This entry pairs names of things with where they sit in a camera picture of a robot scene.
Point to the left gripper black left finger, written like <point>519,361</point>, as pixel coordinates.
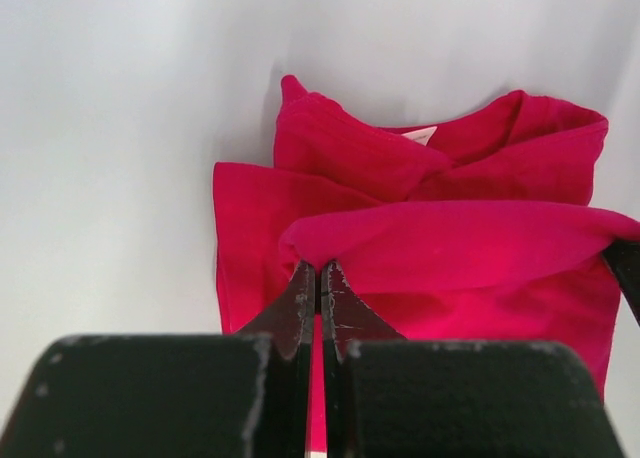
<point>244,394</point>

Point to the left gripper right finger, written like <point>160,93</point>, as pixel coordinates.
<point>387,396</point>

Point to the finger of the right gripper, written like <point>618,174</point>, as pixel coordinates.
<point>623,259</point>

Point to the magenta t shirt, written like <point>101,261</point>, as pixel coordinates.
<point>479,228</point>

